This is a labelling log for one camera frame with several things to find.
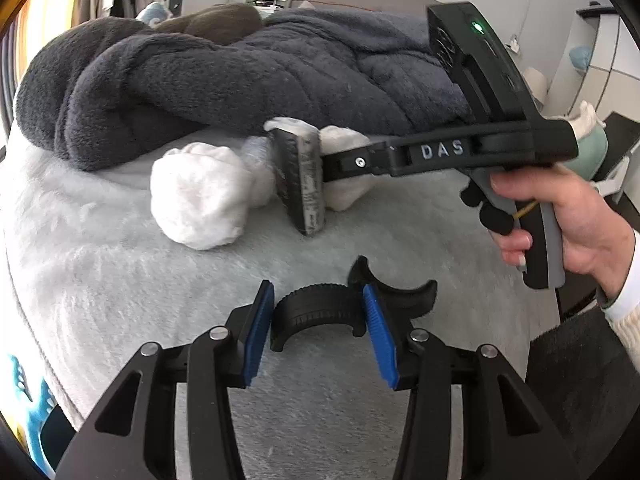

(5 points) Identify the yellow curtain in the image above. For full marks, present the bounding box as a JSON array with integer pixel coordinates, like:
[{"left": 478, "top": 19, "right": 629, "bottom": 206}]
[{"left": 10, "top": 0, "right": 83, "bottom": 66}]

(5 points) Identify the small cream paper ball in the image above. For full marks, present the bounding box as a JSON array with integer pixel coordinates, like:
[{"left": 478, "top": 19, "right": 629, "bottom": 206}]
[{"left": 265, "top": 117, "right": 376, "bottom": 213}]

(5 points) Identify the white tiled cabinet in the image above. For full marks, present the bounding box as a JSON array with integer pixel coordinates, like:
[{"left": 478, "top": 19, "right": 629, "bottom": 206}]
[{"left": 575, "top": 4, "right": 640, "bottom": 126}]

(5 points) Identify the green white plush cushion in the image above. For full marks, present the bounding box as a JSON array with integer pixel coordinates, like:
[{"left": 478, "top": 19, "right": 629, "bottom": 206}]
[{"left": 570, "top": 101, "right": 610, "bottom": 183}]

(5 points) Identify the person's right forearm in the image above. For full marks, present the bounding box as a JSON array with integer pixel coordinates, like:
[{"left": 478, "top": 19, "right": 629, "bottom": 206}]
[{"left": 595, "top": 232, "right": 640, "bottom": 361}]

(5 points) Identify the white dresser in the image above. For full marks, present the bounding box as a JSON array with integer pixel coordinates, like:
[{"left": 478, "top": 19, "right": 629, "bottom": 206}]
[{"left": 231, "top": 0, "right": 288, "bottom": 11}]

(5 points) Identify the blue plush toy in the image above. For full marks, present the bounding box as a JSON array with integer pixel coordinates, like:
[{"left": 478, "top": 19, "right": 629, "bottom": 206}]
[{"left": 5, "top": 354, "right": 57, "bottom": 476}]

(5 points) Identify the black plastic clip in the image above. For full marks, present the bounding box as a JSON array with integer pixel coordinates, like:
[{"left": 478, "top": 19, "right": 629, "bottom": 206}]
[{"left": 270, "top": 255, "right": 438, "bottom": 352}]

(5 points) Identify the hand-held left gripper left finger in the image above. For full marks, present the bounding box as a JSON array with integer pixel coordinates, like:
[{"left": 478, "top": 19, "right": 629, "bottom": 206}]
[{"left": 55, "top": 280, "right": 277, "bottom": 480}]

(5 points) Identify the person's right hand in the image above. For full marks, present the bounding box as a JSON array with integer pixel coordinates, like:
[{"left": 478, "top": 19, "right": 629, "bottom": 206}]
[{"left": 490, "top": 164, "right": 638, "bottom": 302}]

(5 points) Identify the blue white patterned pillow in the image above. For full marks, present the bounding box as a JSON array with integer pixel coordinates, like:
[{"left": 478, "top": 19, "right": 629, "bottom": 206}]
[{"left": 135, "top": 1, "right": 171, "bottom": 26}]

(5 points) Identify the person's dark fleece clothing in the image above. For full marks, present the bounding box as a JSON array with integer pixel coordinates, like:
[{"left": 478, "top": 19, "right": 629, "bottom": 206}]
[{"left": 525, "top": 307, "right": 640, "bottom": 480}]

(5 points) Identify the dark grey fleece blanket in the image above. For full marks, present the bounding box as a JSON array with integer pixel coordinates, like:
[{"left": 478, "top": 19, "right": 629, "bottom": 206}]
[{"left": 15, "top": 7, "right": 473, "bottom": 173}]

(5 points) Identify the brown plush cushion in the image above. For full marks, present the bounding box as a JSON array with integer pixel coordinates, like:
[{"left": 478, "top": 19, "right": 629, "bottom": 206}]
[{"left": 150, "top": 2, "right": 265, "bottom": 46}]

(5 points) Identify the bed with pale fleece cover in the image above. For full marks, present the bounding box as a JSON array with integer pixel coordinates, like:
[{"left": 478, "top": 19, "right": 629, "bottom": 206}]
[{"left": 0, "top": 125, "right": 561, "bottom": 480}]

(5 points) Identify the white fluffy ball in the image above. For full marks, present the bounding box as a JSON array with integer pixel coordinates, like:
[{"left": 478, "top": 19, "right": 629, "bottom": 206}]
[{"left": 150, "top": 141, "right": 276, "bottom": 251}]

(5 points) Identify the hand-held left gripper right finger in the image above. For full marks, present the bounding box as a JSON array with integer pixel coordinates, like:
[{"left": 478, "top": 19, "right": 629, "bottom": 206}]
[{"left": 362, "top": 284, "right": 581, "bottom": 480}]

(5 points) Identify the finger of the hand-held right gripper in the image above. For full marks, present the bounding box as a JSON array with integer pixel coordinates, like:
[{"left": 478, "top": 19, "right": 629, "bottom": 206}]
[{"left": 269, "top": 127, "right": 397, "bottom": 237}]

